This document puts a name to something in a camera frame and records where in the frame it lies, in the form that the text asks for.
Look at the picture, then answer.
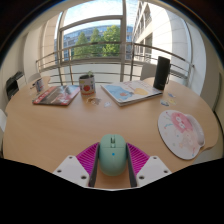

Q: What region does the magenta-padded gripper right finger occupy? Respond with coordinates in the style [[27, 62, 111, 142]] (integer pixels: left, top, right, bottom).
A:
[[125, 142, 173, 188]]

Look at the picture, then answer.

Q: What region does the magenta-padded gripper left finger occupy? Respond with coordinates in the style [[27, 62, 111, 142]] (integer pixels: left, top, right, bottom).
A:
[[52, 142, 101, 188]]

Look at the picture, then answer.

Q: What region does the mint green computer mouse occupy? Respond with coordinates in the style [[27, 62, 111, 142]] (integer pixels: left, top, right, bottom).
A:
[[98, 133, 128, 177]]

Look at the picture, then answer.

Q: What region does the white pink-printed mouse pad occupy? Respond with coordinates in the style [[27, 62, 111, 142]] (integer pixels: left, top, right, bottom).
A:
[[157, 109, 206, 161]]

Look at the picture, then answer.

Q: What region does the brownish sticker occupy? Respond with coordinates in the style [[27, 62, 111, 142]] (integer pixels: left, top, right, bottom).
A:
[[87, 96, 102, 106]]

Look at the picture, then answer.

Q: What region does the red magazine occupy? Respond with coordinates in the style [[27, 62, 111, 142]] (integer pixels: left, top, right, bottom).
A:
[[32, 84, 81, 107]]

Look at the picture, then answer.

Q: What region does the light blue picture book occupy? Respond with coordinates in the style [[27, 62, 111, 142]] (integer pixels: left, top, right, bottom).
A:
[[100, 79, 164, 107]]

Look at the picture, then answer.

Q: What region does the white red-printed plant mug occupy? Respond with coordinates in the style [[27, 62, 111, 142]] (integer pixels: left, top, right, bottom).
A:
[[78, 70, 97, 96]]

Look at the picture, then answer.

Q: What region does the small white blue cup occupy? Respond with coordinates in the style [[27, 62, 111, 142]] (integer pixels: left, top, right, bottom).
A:
[[31, 77, 45, 94]]

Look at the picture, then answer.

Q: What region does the black drink bottle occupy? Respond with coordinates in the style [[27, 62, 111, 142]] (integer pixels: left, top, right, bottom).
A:
[[152, 55, 172, 91]]

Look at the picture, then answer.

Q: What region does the black printer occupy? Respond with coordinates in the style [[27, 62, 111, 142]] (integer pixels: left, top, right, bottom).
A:
[[5, 70, 26, 101]]

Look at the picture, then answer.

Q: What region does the metal window railing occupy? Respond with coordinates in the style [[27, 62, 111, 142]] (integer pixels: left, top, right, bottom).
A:
[[35, 41, 195, 88]]

